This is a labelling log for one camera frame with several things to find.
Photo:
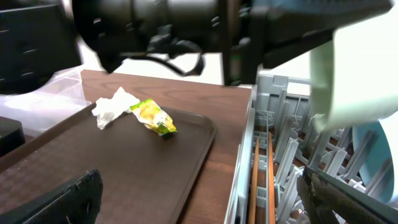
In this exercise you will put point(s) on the grey dishwasher rack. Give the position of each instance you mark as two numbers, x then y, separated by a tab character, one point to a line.
296	145

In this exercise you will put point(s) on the yellow green snack wrapper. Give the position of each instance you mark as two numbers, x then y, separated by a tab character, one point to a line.
153	117

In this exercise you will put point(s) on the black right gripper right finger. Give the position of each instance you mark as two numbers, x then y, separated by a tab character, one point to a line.
324	197

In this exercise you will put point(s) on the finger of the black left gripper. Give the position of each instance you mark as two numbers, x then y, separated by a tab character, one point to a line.
294	27

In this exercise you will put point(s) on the clear plastic bin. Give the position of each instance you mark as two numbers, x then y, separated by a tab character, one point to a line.
42	109

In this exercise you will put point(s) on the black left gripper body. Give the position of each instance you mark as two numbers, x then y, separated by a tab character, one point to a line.
242	37

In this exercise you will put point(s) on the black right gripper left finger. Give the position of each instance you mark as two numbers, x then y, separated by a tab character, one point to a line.
76	201

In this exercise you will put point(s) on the light blue bowl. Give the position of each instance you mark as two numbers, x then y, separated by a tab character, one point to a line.
379	171

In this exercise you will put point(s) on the brown plastic tray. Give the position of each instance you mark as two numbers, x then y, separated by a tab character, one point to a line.
146	178

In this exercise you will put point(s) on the white tissue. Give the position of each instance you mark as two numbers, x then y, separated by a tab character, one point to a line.
107	110

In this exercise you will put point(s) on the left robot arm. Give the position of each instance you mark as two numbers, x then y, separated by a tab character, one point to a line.
39	38

